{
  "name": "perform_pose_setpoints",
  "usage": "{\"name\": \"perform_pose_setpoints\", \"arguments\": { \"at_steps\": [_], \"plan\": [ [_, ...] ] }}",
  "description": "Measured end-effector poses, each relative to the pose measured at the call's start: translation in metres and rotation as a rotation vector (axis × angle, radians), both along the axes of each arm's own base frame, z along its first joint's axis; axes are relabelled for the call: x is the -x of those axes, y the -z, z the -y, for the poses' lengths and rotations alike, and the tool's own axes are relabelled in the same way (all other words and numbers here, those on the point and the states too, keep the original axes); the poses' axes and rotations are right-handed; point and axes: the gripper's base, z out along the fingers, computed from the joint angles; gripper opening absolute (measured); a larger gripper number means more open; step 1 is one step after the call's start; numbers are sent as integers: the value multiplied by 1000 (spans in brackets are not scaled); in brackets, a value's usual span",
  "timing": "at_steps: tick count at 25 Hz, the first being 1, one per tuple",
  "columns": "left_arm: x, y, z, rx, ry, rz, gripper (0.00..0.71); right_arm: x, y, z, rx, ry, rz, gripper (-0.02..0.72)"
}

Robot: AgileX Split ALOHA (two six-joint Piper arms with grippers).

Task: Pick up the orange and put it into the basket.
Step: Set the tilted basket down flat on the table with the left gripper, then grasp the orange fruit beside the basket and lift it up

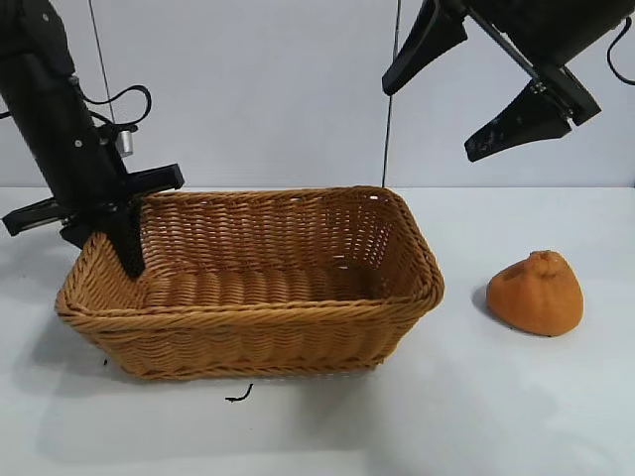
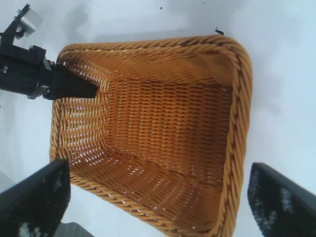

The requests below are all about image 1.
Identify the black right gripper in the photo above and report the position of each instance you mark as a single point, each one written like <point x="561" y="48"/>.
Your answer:
<point x="555" y="25"/>

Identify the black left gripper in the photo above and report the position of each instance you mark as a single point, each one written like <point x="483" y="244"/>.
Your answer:
<point x="74" y="158"/>

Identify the brown woven wicker basket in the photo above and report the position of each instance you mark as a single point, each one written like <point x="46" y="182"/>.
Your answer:
<point x="248" y="342"/>

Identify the orange bun-shaped bread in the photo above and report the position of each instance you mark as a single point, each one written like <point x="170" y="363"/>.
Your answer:
<point x="536" y="302"/>

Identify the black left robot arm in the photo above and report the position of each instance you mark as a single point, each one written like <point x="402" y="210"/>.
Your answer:
<point x="30" y="30"/>

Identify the curved black thread piece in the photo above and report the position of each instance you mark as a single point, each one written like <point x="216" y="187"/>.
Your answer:
<point x="243" y="395"/>

